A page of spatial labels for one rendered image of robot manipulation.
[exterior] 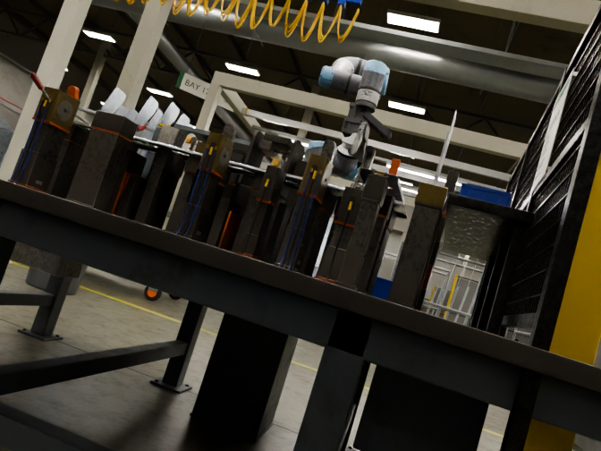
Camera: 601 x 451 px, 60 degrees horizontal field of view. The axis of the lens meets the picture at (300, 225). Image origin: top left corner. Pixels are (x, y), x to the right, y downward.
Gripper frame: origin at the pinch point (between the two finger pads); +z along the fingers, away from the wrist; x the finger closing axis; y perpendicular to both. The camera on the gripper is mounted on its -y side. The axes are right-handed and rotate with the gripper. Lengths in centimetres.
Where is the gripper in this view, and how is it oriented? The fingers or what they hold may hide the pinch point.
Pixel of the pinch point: (356, 162)
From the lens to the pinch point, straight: 174.5
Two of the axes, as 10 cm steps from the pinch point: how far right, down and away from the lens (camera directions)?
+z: -2.6, 9.6, -1.1
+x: -2.5, -1.8, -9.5
